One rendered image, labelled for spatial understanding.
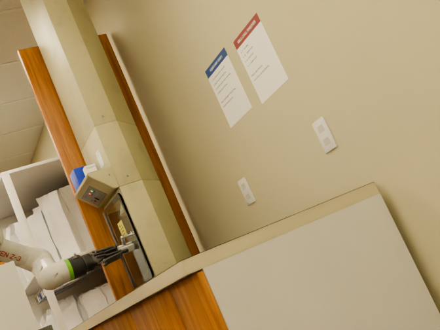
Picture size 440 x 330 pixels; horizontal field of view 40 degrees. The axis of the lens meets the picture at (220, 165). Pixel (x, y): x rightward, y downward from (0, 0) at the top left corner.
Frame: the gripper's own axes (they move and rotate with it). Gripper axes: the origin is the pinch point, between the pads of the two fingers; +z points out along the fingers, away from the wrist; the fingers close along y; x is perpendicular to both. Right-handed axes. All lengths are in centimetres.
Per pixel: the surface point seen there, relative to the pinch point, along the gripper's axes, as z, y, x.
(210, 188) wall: 47.7, 2.8, -12.6
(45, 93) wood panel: 1, 76, -59
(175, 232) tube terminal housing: 24.0, -1.1, 0.9
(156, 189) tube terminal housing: 24.1, 11.6, -16.9
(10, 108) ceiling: 15, 227, -22
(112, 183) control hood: 2.6, 9.0, -27.8
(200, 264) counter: -21, -106, -45
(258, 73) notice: 47, -44, -74
